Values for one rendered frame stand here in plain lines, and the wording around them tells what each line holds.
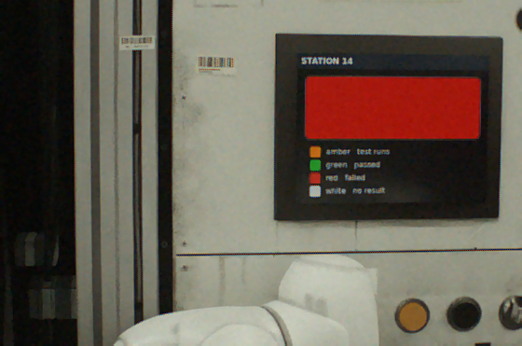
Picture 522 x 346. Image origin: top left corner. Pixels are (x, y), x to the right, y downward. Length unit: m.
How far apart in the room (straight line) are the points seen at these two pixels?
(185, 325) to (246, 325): 0.06
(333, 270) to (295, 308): 0.05
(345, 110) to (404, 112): 0.06
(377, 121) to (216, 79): 0.18
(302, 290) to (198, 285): 0.16
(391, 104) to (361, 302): 0.23
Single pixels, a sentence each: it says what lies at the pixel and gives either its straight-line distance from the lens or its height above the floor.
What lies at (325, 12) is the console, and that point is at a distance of 1.34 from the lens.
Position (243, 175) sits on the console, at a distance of 1.34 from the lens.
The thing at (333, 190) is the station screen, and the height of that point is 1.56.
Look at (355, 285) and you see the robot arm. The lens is 1.24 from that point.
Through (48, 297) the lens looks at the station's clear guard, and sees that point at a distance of 1.39.
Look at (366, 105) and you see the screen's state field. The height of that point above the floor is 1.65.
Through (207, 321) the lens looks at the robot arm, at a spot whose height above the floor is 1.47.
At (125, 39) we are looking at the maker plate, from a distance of 1.33.
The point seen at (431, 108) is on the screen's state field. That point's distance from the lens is 1.34.
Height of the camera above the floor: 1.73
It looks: 7 degrees down
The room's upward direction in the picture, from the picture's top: 1 degrees clockwise
